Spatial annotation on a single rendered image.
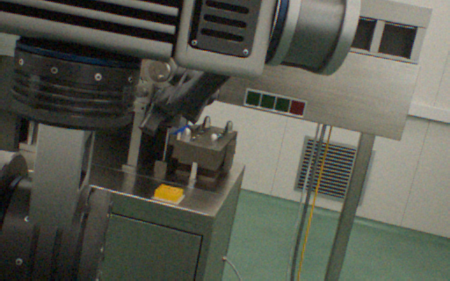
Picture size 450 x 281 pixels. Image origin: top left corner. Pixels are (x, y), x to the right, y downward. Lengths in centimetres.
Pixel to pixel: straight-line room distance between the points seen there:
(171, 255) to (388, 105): 100
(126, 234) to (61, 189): 100
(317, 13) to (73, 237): 36
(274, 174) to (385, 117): 256
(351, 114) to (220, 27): 147
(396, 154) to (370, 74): 252
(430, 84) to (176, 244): 324
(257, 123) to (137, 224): 292
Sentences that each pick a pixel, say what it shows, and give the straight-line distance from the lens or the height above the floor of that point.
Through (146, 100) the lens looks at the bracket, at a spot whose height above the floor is 114.
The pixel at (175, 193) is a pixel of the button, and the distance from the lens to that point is 146.
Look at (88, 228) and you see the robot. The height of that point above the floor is 118.
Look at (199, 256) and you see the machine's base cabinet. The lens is 150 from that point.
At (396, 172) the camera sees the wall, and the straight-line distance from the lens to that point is 444.
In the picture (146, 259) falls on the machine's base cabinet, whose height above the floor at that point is 70.
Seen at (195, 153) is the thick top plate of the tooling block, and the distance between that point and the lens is 164.
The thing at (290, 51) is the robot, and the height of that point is 141.
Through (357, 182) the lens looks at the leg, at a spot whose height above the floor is 90.
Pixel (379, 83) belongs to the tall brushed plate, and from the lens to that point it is 194.
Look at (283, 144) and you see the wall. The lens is 434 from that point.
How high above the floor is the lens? 142
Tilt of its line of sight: 11 degrees down
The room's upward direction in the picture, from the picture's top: 11 degrees clockwise
